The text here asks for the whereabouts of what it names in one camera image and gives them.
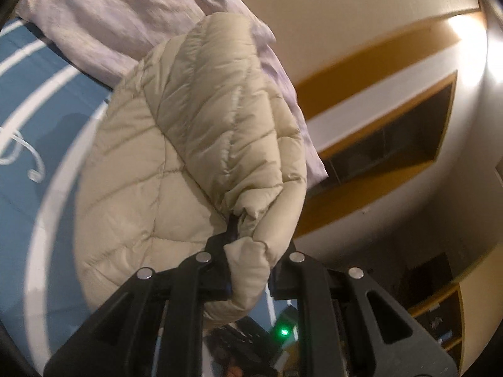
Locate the wooden wall shelf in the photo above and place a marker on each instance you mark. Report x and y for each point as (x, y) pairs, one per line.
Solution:
(393, 125)

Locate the beige puffer jacket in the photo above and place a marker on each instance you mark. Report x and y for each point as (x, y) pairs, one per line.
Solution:
(188, 165)

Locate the blue white-striped bed sheet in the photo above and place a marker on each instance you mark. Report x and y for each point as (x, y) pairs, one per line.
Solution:
(35, 165)

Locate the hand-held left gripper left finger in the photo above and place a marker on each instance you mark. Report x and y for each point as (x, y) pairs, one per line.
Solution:
(196, 279)

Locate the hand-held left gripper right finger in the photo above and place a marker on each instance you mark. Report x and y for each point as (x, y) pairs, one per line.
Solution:
(314, 282)

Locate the wooden cabinet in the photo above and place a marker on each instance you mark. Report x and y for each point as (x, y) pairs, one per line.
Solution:
(436, 314)

